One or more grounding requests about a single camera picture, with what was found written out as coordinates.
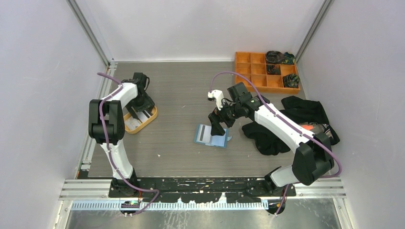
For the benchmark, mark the green patterned rolled sock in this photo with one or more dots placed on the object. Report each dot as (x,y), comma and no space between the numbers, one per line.
(289,58)

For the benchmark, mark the dark rolled sock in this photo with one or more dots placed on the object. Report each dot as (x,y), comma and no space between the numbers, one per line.
(274,57)

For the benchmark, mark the orange compartment organizer box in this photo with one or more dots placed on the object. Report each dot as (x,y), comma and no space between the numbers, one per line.
(252,65)

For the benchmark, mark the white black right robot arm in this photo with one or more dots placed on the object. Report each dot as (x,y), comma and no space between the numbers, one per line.
(312,152)

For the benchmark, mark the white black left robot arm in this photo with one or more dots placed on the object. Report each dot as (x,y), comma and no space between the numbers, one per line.
(126,110)

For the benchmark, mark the orange oval plastic tray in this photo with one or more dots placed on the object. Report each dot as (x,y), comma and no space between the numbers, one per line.
(144,117)

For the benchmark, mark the black t-shirt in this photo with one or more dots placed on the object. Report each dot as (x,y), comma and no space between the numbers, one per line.
(300,111)

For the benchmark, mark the aluminium frame rail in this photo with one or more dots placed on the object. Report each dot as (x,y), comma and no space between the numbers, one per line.
(93,195)

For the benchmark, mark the silver VIP card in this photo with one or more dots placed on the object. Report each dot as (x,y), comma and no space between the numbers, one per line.
(131,123)

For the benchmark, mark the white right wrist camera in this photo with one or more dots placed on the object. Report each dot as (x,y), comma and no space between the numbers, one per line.
(217,96)

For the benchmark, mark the black sock in compartment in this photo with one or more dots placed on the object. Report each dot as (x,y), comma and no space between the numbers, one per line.
(273,69)

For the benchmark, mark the white card with black stripe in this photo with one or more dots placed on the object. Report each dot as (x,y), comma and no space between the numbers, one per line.
(203,134)

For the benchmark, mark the green black rolled sock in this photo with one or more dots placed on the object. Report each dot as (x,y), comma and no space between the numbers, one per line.
(291,80)

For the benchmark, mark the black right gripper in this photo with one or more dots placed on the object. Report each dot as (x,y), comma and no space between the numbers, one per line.
(217,129)

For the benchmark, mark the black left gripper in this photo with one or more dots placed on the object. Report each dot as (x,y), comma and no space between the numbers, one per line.
(148,104)

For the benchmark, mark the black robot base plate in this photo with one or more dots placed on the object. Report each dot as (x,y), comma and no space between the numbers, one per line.
(200,189)

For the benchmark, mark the blue leather card holder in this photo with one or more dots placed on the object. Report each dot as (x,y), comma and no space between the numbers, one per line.
(217,141)

